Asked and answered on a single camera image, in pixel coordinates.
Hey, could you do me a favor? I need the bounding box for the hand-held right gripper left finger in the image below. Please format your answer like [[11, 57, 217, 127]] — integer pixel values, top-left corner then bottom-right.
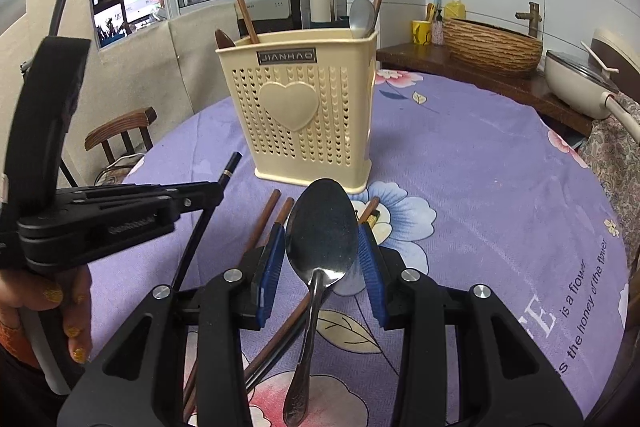
[[55, 223, 287, 427]]

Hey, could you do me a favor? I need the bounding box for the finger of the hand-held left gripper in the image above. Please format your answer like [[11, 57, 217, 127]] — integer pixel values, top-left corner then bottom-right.
[[56, 181, 224, 204], [74, 196, 224, 221]]

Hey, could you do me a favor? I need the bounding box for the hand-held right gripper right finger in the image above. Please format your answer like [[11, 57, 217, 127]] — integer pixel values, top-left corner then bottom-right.
[[356, 222, 586, 427]]

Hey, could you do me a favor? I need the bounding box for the silver metal spoon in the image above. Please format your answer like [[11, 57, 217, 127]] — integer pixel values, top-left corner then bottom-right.
[[348, 0, 377, 40], [282, 178, 360, 426]]

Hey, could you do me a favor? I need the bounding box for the cream plastic utensil holder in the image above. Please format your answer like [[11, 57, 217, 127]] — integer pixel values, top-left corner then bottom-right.
[[215, 28, 380, 194]]

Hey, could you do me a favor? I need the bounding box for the person's left hand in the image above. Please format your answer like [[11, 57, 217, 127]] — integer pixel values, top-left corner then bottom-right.
[[0, 264, 96, 365]]

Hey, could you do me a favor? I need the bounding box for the cat print seat cushion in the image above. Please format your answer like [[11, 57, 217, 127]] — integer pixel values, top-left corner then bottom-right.
[[95, 154, 146, 188]]

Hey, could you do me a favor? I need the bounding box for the brown wooden chair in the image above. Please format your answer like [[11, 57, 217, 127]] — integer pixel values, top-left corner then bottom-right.
[[84, 107, 158, 168]]

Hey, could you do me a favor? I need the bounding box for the purple floral tablecloth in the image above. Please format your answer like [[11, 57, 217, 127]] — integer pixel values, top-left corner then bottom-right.
[[90, 69, 633, 427]]

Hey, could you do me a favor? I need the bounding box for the dark wooden counter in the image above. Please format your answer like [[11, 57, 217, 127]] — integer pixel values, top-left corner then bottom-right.
[[375, 44, 596, 138]]

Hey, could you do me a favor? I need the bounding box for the grey water dispenser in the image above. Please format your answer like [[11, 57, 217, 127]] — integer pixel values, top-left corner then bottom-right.
[[235, 0, 351, 40]]

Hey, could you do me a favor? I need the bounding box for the yellow cup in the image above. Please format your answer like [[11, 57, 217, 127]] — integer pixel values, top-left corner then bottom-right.
[[411, 20, 433, 45]]

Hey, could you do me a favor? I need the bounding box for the woven basin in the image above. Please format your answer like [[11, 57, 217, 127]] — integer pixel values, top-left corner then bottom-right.
[[442, 18, 543, 78]]

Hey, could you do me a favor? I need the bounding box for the dark cup holder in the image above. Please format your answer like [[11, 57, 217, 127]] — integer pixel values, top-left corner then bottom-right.
[[302, 0, 348, 30]]

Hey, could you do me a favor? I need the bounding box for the floral cloth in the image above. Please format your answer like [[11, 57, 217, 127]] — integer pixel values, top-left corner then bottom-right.
[[582, 92, 640, 248]]

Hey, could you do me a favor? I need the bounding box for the bronze faucet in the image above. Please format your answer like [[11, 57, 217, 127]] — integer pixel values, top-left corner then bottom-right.
[[515, 2, 542, 38]]

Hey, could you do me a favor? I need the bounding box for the cream pot with handle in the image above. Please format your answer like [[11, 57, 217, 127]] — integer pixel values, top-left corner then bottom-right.
[[544, 49, 631, 120]]

